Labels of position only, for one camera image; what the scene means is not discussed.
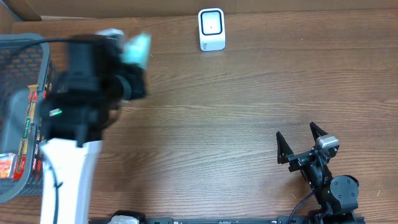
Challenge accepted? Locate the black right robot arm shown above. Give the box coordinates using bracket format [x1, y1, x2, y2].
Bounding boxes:
[276, 122, 365, 223]

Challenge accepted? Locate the grey plastic shopping basket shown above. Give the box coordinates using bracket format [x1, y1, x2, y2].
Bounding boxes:
[1, 33, 58, 203]

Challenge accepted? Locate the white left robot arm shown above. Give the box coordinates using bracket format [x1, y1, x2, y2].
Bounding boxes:
[39, 33, 151, 223]

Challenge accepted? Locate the teal wet wipes packet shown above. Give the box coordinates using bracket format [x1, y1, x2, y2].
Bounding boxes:
[121, 33, 152, 70]

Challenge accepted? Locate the red spaghetti packet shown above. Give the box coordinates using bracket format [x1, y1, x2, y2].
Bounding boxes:
[13, 84, 44, 180]

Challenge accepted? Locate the small orange tissue packet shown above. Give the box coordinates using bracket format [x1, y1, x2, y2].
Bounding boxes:
[0, 152, 17, 179]

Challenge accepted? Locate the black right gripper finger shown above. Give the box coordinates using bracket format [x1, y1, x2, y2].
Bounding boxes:
[310, 122, 328, 141]
[276, 131, 294, 164]

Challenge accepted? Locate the white barcode scanner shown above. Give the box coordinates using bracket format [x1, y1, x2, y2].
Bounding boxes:
[198, 7, 226, 52]

